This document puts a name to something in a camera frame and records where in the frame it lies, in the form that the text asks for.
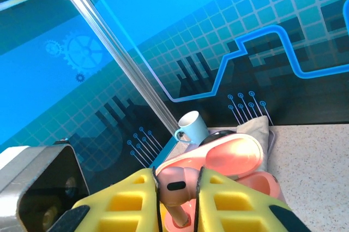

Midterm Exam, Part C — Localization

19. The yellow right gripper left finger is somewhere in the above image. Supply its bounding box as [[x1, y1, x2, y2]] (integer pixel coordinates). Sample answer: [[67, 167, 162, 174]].
[[47, 166, 162, 232]]

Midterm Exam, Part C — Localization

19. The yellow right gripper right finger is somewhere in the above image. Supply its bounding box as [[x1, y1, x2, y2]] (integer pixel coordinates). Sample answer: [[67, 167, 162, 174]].
[[194, 166, 313, 232]]

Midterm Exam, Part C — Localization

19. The pink wireless earbud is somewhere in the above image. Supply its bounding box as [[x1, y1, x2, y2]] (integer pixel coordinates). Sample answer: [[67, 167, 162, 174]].
[[159, 166, 202, 229]]

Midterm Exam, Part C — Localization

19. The lavender serving tray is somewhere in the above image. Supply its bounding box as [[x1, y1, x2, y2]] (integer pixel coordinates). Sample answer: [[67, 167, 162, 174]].
[[268, 130, 276, 170]]

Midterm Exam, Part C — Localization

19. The black round plate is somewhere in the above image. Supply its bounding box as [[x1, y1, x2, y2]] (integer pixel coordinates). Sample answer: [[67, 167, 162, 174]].
[[200, 130, 237, 145]]

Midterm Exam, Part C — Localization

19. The beige folded cloth napkin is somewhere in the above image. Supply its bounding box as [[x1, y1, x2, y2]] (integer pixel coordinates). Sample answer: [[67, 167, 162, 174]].
[[236, 115, 271, 174]]

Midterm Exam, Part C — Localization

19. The light blue mug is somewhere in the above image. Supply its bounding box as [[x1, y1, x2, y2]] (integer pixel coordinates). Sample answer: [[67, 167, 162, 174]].
[[174, 110, 211, 145]]

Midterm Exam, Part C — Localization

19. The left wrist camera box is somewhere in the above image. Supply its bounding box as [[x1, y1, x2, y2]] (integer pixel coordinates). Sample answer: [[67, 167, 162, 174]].
[[0, 144, 91, 232]]

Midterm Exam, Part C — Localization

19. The aluminium frame post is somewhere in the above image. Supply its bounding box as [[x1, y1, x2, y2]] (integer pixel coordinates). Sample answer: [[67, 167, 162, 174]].
[[45, 0, 188, 141]]

